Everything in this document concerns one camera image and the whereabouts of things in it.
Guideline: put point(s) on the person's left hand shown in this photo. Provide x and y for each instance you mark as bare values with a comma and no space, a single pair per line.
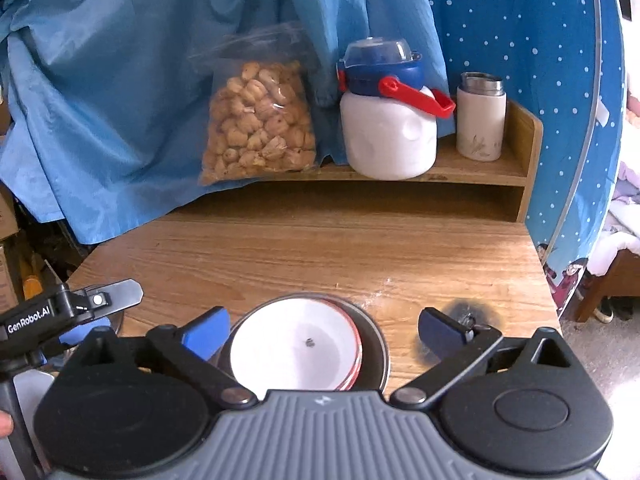
4,425

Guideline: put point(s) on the white ceramic bowl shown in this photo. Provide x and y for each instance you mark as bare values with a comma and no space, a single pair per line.
290,345

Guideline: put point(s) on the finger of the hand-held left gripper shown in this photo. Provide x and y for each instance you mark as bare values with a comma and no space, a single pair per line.
120,295
85,334

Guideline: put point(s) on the cardboard box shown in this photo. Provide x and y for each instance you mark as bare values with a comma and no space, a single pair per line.
9,280

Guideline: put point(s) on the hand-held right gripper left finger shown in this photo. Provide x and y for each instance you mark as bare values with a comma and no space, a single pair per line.
207,331

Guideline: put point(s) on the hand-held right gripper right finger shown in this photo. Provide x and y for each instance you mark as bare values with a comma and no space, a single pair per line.
440,332

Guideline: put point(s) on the white shoe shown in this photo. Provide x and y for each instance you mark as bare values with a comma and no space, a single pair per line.
604,316

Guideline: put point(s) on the clear bag of brown snacks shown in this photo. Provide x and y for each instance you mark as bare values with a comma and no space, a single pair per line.
250,120

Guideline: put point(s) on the light blue cloth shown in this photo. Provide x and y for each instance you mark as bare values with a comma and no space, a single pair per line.
125,85

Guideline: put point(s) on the blue white-dotted curtain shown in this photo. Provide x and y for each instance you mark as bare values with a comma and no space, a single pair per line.
525,35

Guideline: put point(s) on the wooden bed frame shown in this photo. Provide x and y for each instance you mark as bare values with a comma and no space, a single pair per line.
600,285

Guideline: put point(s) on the deep steel bowl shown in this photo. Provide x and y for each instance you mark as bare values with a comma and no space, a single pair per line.
372,355

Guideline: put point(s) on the pale bedding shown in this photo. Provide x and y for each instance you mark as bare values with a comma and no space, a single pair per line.
625,230

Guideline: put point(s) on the wooden desktop shelf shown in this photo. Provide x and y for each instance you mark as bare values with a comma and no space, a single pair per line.
450,200

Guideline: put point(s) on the white jug with blue lid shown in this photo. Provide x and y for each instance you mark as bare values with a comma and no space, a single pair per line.
390,135

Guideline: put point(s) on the white thermos cup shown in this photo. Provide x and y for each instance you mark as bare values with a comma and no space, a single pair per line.
480,125

